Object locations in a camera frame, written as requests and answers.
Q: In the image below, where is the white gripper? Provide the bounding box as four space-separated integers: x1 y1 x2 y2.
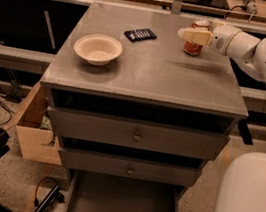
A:
177 18 241 58

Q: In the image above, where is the red coke can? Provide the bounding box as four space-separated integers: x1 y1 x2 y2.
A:
183 19 210 57

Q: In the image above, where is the white paper bowl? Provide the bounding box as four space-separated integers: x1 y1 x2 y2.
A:
74 34 123 66

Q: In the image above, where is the dark blue snack packet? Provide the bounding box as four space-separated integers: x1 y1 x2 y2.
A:
124 28 157 42

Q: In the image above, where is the grey drawer cabinet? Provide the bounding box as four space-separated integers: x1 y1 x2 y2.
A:
41 3 248 212

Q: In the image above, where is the lower grey drawer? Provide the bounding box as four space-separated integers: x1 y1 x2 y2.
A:
58 148 201 187

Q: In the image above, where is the grey drawer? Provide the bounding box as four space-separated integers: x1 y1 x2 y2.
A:
58 148 201 187
47 107 229 161

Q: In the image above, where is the upper grey drawer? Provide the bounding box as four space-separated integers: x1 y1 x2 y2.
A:
47 107 229 161

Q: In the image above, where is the cardboard box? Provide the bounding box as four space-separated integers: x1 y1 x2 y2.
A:
15 82 61 166

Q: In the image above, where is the black power strip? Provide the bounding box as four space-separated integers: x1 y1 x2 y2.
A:
33 185 65 212

